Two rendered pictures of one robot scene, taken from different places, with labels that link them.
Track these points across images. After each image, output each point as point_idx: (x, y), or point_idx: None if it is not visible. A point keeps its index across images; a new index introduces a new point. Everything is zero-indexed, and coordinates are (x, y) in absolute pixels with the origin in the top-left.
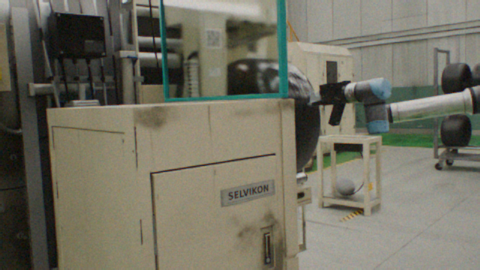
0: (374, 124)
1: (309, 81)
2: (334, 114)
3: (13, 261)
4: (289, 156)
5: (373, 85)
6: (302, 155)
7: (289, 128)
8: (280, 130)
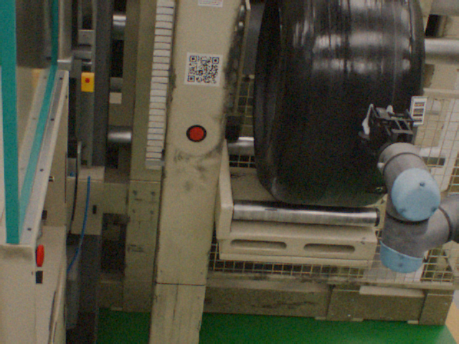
0: (384, 249)
1: (412, 64)
2: (370, 177)
3: None
4: (19, 314)
5: (396, 186)
6: (346, 196)
7: (19, 282)
8: (3, 280)
